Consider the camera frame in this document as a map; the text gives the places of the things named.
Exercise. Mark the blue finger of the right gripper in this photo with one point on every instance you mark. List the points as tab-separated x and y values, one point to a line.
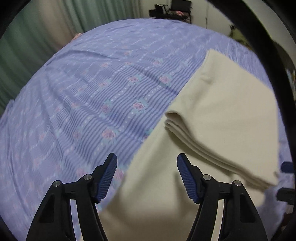
286	195
287	167

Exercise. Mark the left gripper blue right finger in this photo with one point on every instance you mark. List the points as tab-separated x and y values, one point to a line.
240	220

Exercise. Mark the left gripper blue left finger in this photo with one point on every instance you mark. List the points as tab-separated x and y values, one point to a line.
53	219

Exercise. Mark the cream white pants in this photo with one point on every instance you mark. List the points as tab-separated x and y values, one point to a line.
226	121

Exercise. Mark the green curtains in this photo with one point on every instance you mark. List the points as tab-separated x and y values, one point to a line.
42	28

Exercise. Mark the purple floral bed sheet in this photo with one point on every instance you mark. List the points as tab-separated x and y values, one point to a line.
103	93

